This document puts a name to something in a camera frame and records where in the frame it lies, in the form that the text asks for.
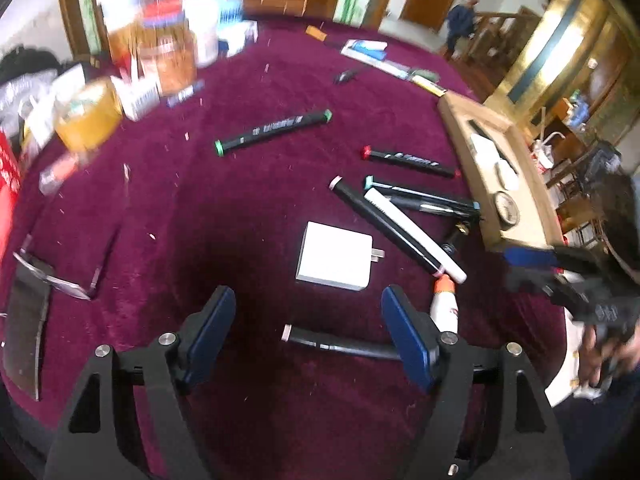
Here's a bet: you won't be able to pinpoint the yellow pen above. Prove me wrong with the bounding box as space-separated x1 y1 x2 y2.
410 77 447 97

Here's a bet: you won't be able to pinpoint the black ballpoint pen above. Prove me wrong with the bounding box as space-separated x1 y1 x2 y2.
333 66 373 85

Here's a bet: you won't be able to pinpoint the yellow tape roll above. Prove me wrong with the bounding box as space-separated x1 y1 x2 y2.
54 80 123 153

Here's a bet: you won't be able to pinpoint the round orange printed tin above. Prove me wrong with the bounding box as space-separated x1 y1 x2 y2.
137 35 198 96

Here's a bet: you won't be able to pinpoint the clear plastic bags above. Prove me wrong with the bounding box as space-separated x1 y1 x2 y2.
0 65 86 161

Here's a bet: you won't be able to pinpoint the small white blue box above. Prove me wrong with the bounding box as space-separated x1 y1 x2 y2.
220 20 260 56

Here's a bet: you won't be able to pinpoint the wooden staircase railing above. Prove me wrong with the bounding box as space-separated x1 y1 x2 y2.
467 5 543 76

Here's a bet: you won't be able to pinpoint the white wall charger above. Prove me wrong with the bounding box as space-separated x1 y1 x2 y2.
295 221 386 292

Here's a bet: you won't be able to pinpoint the maroon velvet tablecloth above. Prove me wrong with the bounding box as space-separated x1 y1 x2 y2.
0 15 571 480

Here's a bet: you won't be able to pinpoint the white cylinder jar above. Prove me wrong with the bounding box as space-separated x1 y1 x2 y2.
182 0 221 68

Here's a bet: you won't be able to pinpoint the gold clad pillar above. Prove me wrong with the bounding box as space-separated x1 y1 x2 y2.
492 0 616 106

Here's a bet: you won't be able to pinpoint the small clear plastic box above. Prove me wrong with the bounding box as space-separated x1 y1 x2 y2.
39 152 96 196

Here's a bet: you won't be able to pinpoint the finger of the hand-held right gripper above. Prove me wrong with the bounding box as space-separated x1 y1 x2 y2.
505 265 591 311
502 245 601 273

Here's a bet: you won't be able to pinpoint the clear acrylic stand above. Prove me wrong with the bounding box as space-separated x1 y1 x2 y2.
12 165 131 301

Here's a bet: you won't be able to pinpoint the black tube with gold band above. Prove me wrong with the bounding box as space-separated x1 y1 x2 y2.
440 216 478 256

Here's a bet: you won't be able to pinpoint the red paper packet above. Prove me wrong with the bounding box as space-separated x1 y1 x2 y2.
0 130 23 271

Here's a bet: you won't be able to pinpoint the long white pen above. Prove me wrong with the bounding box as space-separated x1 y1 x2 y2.
345 52 411 81

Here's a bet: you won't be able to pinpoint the wooden chair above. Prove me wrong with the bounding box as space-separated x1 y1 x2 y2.
547 150 616 246

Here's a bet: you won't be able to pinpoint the orange capped white bottle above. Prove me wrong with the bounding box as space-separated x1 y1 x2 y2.
429 275 460 333

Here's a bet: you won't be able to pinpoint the dark blue hanging jacket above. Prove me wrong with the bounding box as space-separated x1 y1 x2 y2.
442 0 481 58

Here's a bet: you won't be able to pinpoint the dark glossy flat panel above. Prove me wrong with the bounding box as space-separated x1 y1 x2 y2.
0 260 53 401

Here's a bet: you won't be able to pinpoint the small white carton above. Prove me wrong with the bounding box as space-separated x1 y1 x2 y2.
120 77 161 121

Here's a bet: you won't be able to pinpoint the black pen with silver tip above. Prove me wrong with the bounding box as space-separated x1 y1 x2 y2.
400 199 482 221

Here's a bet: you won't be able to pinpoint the brown cardboard box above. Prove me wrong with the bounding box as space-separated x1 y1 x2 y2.
439 91 566 253

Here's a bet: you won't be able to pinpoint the white barrel marker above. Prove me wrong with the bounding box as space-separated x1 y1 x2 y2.
363 187 468 283

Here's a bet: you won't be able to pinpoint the green capped black marker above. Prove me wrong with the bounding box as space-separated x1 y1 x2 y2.
214 108 334 157

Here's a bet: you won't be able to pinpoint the yellow handled black tool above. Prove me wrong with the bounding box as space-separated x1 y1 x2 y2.
305 25 341 48

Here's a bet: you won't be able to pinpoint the person's right hand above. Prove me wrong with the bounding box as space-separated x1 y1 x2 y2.
575 322 640 391

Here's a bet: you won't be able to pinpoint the pink capped black marker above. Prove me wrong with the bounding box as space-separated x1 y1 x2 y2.
329 176 446 277
282 325 403 361

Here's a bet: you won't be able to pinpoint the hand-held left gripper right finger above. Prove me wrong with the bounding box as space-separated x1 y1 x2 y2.
381 285 571 480

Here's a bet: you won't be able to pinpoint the person's blue clothing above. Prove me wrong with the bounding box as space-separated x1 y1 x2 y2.
547 360 640 480

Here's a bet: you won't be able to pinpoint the light blue capped black marker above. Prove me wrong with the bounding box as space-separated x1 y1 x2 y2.
364 176 482 211

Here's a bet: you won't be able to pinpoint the red white printed carton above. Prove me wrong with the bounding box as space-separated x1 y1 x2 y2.
97 0 191 61

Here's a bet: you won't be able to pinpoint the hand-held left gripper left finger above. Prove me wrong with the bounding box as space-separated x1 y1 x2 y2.
44 285 237 480

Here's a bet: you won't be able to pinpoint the red capped black marker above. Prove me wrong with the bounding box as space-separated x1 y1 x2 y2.
362 145 462 179

